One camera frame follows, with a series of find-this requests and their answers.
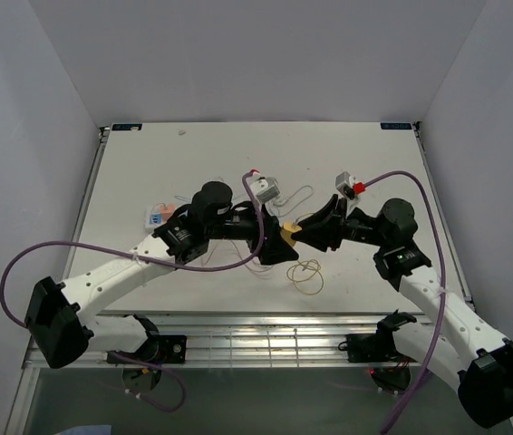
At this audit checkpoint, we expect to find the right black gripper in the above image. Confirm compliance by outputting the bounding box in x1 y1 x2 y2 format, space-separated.
292 193 390 251

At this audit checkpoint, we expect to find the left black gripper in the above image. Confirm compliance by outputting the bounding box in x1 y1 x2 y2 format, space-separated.
206 197 298 266

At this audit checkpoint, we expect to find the yellow charger plug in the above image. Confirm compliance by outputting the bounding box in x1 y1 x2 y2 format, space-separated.
280 222 302 247

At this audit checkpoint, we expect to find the yellow thin cable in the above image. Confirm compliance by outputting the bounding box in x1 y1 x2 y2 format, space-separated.
286 258 325 296

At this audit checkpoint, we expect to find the pink charger cable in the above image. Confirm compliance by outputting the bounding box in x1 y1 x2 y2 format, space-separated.
154 201 280 276

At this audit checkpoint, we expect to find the pink charger plug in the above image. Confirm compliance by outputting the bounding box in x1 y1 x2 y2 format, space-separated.
159 204 176 221

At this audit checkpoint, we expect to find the white colourful power strip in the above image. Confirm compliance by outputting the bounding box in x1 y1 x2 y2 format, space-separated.
144 203 166 232

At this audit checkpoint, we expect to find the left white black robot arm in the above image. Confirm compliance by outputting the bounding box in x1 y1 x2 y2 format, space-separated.
24 181 298 369

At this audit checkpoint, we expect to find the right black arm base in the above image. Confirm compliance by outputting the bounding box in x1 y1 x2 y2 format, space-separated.
337 310 417 363

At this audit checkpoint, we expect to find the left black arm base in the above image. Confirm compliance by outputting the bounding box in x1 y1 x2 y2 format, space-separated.
106 314 188 364

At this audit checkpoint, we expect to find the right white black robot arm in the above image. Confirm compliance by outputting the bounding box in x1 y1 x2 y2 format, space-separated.
291 197 513 429

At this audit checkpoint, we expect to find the right blue corner label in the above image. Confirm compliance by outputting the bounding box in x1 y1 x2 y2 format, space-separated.
380 122 413 131

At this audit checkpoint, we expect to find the blue corner label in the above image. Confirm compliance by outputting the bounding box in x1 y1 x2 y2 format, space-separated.
380 122 413 131
111 123 142 131

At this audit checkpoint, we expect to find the left blue corner label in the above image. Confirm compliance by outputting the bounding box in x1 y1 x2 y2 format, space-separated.
111 123 142 131

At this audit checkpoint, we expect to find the white power strip cord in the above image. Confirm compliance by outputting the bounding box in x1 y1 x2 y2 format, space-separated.
269 184 315 217

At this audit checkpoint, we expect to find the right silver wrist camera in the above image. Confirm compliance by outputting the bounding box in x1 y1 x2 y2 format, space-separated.
335 171 366 200

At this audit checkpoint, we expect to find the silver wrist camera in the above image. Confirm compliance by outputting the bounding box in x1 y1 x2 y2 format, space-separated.
335 171 366 200
247 169 281 205

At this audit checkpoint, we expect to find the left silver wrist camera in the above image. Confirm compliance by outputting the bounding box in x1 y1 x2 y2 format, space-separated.
247 169 281 205

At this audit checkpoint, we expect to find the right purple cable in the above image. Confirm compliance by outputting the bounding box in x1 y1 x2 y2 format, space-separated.
379 169 448 433

